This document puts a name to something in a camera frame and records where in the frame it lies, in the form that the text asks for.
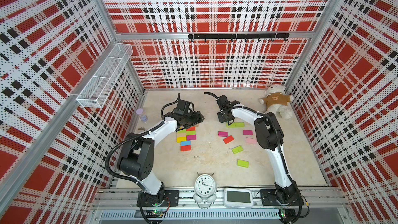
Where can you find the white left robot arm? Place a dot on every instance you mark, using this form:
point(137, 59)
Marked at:
point(133, 158)

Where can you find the white wire mesh basket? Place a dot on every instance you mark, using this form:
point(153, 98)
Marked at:
point(106, 74)

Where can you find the purple sand hourglass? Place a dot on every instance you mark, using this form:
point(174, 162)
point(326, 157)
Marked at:
point(142, 116)

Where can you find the light green block top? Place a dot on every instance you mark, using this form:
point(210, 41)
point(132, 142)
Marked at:
point(231, 125)
point(239, 124)

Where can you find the white twin-bell alarm clock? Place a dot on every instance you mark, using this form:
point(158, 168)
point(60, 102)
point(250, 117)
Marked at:
point(205, 189)

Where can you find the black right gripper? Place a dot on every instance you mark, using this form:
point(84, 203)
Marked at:
point(221, 120)

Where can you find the pink block right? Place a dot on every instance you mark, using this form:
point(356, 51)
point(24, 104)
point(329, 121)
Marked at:
point(251, 141)

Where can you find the blue rectangular block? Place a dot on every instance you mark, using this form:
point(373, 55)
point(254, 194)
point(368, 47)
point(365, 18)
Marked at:
point(185, 143)

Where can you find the magenta rectangular block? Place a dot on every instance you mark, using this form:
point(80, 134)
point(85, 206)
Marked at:
point(191, 137)

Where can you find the black wall hook rail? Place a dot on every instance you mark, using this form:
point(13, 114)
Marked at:
point(270, 36)

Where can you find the white teddy bear brown shirt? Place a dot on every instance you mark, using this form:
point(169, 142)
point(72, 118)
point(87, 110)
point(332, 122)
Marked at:
point(276, 101)

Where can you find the white digital clock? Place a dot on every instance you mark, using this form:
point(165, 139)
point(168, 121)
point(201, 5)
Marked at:
point(238, 198)

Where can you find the yellow rectangular block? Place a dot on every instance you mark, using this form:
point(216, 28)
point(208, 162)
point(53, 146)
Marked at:
point(181, 139)

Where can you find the natural wood rectangular block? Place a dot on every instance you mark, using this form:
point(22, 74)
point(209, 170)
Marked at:
point(180, 135)

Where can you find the red block front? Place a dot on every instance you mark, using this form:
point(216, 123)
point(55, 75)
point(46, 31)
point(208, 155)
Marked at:
point(185, 148)

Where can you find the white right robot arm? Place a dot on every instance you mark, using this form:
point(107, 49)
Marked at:
point(269, 136)

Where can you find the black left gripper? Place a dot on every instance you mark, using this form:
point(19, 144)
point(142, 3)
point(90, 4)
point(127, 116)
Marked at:
point(197, 118)

